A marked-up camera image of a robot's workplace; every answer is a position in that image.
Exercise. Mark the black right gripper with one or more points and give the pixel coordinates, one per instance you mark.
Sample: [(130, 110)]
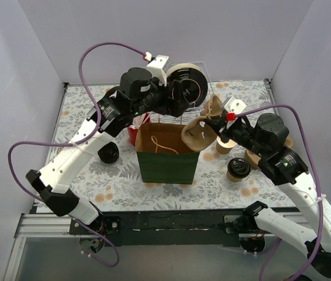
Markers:
[(222, 130)]

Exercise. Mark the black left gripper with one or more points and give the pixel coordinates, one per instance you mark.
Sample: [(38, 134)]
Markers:
[(173, 99)]

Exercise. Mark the black plastic cup lid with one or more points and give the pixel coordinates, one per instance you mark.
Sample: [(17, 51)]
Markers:
[(238, 164)]

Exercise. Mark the green paper bag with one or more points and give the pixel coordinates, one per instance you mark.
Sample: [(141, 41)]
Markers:
[(162, 155)]

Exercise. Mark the brown paper coffee cup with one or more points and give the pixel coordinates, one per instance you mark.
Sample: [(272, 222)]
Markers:
[(236, 175)]

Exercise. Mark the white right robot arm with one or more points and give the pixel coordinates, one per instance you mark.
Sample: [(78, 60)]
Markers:
[(290, 174)]

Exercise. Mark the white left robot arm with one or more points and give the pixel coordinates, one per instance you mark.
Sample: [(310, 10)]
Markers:
[(138, 92)]

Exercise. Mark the brown paper cup stack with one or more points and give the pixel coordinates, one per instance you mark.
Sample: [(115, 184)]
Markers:
[(224, 148)]

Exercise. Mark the black round plate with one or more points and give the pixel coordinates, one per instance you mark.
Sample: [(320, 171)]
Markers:
[(194, 82)]

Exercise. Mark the white wrapped straw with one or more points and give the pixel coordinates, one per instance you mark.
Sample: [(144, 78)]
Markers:
[(139, 120)]

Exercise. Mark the red ribbed straw holder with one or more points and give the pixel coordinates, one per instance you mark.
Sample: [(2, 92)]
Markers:
[(132, 132)]

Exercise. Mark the stack of black lids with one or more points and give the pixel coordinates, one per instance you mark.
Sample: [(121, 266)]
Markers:
[(109, 153)]

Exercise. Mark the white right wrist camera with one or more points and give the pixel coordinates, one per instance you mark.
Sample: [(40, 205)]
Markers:
[(233, 105)]

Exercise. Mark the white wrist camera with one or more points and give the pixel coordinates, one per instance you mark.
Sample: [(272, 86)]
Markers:
[(233, 105), (158, 68)]

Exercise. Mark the white wire dish rack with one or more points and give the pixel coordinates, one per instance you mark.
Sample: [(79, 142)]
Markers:
[(186, 88)]

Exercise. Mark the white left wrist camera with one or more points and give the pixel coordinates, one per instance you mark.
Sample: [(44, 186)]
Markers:
[(158, 68)]

